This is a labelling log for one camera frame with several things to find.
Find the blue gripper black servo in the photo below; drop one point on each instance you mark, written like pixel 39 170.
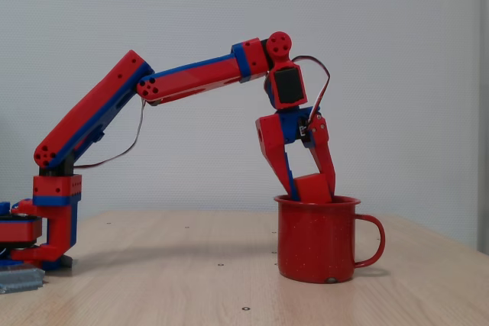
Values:
pixel 276 132

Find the red cube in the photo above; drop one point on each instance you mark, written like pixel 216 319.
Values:
pixel 311 188

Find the red blue robot arm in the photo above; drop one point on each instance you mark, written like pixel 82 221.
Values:
pixel 191 74

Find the red enamel mug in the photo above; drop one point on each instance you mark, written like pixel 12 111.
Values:
pixel 317 242

